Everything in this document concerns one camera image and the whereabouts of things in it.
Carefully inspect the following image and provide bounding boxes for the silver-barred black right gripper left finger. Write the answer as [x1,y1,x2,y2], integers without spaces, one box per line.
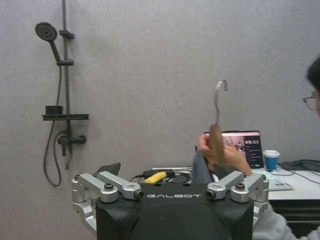
[71,162,145,231]

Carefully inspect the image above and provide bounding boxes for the silver-barred black right gripper right finger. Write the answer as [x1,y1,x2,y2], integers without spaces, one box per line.
[206,171,270,230]

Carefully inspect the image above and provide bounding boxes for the grey-blue garment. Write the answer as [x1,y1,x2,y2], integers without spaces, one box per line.
[191,146,237,185]

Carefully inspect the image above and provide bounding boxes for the wooden hanger with metal hook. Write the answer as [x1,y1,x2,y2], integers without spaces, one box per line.
[209,79,229,167]

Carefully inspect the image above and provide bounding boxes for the pale printed booklet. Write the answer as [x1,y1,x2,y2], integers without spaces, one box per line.
[267,177,294,192]

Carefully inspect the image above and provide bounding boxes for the open laptop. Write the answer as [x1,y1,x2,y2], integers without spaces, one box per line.
[203,130,265,170]

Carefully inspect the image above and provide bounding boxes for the blue paper cup white lid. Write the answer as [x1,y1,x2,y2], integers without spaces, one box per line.
[262,149,281,172]

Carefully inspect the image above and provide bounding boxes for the yellow oblong object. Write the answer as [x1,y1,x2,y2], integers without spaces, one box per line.
[144,171,168,184]

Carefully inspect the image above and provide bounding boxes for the person's pale-sleeved arm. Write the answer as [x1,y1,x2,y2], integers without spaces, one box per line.
[252,206,320,240]

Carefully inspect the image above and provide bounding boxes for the black shower mixer tap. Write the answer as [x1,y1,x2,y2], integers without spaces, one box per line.
[55,128,88,157]

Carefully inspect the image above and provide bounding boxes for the dark desk front panel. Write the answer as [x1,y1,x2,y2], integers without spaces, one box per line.
[267,198,320,238]

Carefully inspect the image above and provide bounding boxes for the black shower shelf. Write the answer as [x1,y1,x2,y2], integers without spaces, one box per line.
[41,113,91,122]

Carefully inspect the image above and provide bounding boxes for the small black box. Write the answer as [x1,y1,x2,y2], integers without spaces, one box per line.
[45,105,64,116]

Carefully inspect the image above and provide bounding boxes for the thin-framed glasses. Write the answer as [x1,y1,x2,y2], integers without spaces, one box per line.
[301,90,320,111]

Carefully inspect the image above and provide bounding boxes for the person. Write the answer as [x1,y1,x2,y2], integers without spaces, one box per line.
[302,56,320,118]

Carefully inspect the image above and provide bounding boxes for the black round shower head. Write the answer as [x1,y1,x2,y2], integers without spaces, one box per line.
[34,21,62,63]

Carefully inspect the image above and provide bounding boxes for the black cable bundle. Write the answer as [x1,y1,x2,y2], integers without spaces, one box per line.
[129,171,194,185]

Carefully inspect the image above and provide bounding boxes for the black shower hose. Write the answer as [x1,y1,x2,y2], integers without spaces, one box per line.
[43,63,64,187]

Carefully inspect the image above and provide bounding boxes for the dark shower rail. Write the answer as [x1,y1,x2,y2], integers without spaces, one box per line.
[58,0,76,171]

